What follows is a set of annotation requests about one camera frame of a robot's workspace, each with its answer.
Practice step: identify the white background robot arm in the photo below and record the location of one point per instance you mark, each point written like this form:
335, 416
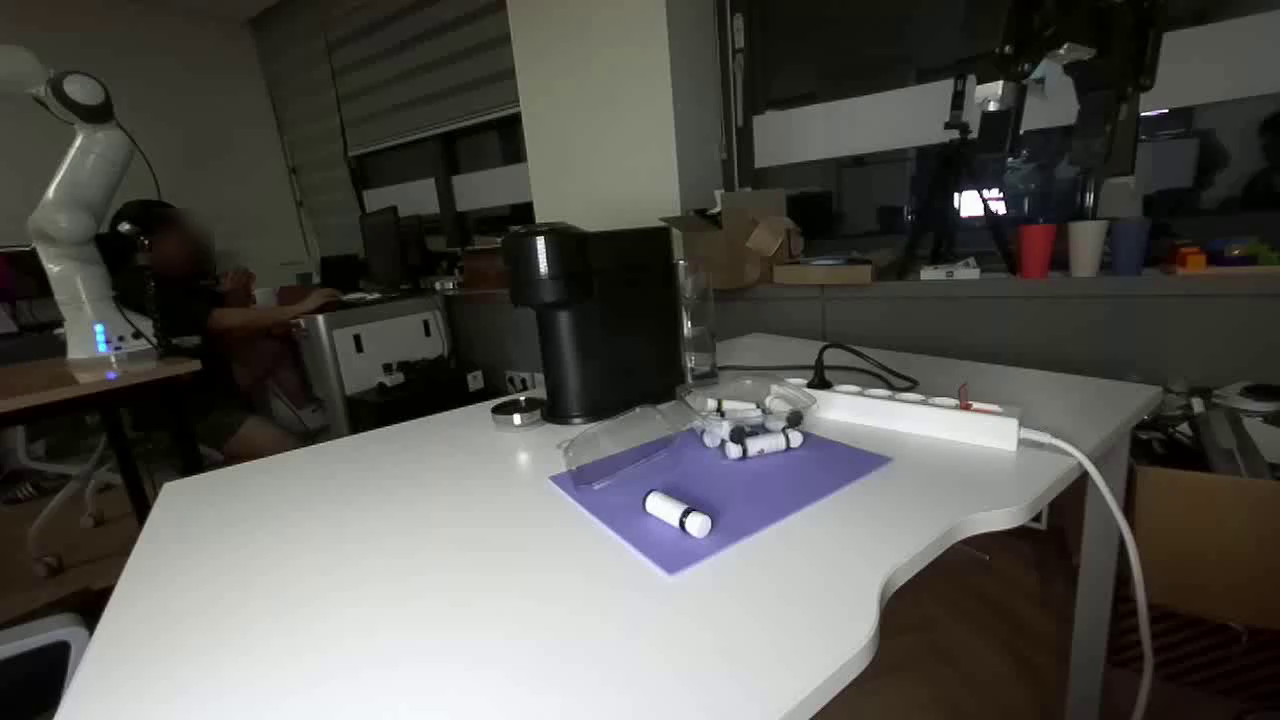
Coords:
80, 201

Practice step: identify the black coffee machine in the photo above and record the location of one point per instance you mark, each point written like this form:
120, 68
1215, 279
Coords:
601, 320

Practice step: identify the round metal dish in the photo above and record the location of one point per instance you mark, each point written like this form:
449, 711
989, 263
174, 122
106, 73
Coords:
516, 414

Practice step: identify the open cardboard box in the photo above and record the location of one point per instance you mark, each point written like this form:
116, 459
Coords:
746, 244

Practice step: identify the purple mat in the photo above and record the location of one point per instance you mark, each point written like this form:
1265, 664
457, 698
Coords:
762, 504

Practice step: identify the flat brown box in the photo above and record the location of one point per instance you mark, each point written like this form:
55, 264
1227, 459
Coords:
823, 273

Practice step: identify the gray metal cabinet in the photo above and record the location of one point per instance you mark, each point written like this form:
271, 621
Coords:
382, 348

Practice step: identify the white power strip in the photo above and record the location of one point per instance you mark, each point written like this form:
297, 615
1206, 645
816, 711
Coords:
907, 411

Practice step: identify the red cup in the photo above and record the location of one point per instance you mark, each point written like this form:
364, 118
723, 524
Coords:
1037, 250

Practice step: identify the white cup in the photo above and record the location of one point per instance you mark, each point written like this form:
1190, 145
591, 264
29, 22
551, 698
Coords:
1085, 250

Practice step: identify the seated person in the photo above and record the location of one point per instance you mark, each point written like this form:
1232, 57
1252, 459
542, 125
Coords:
174, 286

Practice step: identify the blue cup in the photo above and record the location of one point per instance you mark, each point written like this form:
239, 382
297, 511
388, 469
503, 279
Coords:
1128, 244

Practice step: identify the wooden desk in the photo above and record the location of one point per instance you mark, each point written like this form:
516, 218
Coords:
55, 385

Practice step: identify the white chair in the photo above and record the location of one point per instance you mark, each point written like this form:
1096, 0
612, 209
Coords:
33, 663

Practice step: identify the black camera tripod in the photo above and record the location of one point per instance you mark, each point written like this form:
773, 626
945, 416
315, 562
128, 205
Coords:
955, 125

